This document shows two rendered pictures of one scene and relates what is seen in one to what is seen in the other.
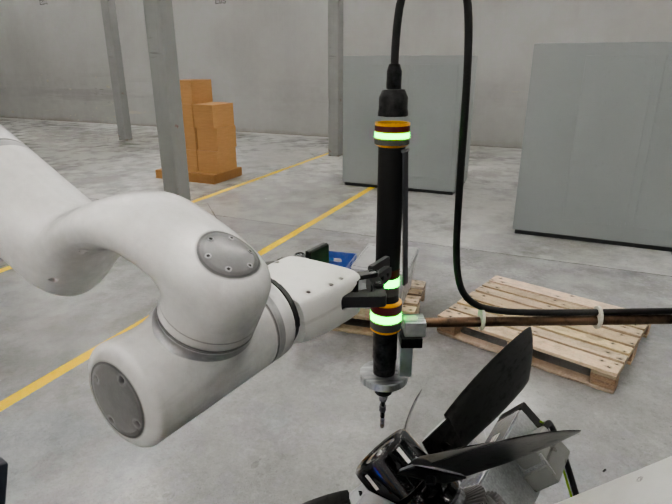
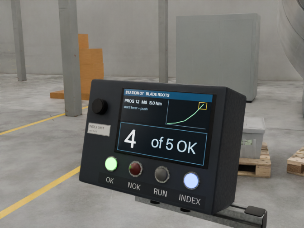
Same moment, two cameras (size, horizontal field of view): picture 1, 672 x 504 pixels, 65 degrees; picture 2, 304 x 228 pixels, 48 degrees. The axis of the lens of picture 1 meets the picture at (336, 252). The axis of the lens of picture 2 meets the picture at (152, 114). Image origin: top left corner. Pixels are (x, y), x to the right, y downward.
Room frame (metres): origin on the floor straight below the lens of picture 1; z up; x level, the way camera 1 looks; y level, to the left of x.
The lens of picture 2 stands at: (0.16, 0.75, 1.32)
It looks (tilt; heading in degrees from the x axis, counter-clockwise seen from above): 11 degrees down; 358
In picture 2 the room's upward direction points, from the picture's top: 1 degrees counter-clockwise
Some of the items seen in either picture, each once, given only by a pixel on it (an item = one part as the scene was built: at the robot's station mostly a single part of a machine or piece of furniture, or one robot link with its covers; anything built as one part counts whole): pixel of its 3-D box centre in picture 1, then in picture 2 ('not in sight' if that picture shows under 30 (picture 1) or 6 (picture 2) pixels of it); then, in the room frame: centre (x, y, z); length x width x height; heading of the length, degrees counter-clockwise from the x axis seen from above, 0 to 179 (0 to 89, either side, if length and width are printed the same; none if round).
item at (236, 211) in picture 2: not in sight; (195, 205); (0.72, 0.66, 1.04); 0.24 x 0.03 x 0.03; 57
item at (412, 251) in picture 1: (385, 276); (244, 136); (3.80, -0.38, 0.31); 0.60 x 0.42 x 0.33; 163
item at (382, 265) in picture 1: (382, 279); not in sight; (0.54, -0.05, 1.65); 0.07 x 0.03 x 0.03; 146
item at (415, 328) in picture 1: (391, 349); not in sight; (0.67, -0.08, 1.49); 0.09 x 0.07 x 0.10; 92
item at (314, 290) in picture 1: (295, 296); not in sight; (0.50, 0.04, 1.65); 0.11 x 0.10 x 0.07; 146
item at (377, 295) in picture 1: (349, 294); not in sight; (0.50, -0.01, 1.65); 0.08 x 0.06 x 0.01; 64
